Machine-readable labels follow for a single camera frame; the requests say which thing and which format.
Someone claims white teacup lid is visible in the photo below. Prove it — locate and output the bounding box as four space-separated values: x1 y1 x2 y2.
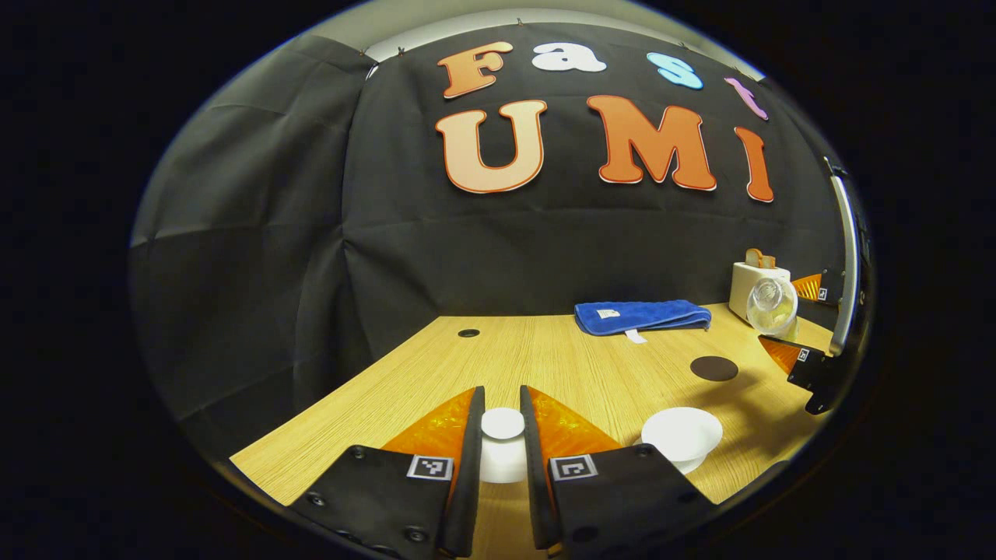
479 407 531 485

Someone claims white toaster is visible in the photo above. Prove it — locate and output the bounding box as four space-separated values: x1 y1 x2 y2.
729 262 791 320

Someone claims clear water bottle green label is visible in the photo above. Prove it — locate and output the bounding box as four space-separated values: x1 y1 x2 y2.
745 278 799 341

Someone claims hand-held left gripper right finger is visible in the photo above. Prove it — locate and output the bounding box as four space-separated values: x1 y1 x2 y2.
520 385 717 549

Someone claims white teacup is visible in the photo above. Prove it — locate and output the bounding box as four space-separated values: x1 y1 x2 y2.
642 407 724 466

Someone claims white saucer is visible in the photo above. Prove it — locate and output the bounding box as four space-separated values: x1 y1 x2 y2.
634 442 710 475

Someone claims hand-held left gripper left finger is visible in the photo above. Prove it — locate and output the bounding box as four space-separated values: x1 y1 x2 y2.
292 387 486 557

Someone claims dark round coaster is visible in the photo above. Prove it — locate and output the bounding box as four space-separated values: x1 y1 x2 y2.
690 356 738 382

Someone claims blue towel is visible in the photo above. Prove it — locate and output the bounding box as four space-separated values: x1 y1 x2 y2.
574 299 712 343

